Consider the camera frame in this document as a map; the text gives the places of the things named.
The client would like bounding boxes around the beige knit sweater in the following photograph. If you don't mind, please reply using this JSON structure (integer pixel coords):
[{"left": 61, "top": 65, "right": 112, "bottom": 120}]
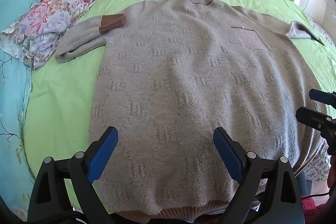
[{"left": 55, "top": 0, "right": 327, "bottom": 223}]

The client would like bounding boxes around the red fuzzy cloth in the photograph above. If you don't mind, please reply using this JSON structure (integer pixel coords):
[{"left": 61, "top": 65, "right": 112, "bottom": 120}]
[{"left": 301, "top": 195, "right": 327, "bottom": 224}]

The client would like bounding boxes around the person's floral clothing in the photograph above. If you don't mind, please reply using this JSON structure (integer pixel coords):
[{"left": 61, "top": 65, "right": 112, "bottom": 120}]
[{"left": 293, "top": 133, "right": 332, "bottom": 183}]

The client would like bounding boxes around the blue floral quilt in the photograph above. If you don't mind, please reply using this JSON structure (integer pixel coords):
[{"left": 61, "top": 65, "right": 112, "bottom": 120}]
[{"left": 0, "top": 0, "right": 76, "bottom": 222}]

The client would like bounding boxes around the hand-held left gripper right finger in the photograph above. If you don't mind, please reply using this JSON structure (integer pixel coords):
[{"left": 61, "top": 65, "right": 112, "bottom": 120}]
[{"left": 213, "top": 127, "right": 306, "bottom": 224}]

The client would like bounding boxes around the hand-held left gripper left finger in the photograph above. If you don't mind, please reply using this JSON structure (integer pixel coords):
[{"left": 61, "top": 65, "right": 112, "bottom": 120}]
[{"left": 28, "top": 126, "right": 118, "bottom": 224}]

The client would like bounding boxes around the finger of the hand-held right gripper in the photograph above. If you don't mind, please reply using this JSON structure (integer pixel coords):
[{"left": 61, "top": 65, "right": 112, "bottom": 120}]
[
  {"left": 295, "top": 107, "right": 336, "bottom": 139},
  {"left": 309, "top": 89, "right": 336, "bottom": 104}
]

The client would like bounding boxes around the green bed sheet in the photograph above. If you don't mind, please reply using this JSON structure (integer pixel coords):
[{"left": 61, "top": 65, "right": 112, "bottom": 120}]
[{"left": 24, "top": 0, "right": 336, "bottom": 214}]

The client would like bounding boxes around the floral ruffled pillowcase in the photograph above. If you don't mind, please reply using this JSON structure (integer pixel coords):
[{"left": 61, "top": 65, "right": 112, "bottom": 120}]
[{"left": 0, "top": 0, "right": 97, "bottom": 69}]

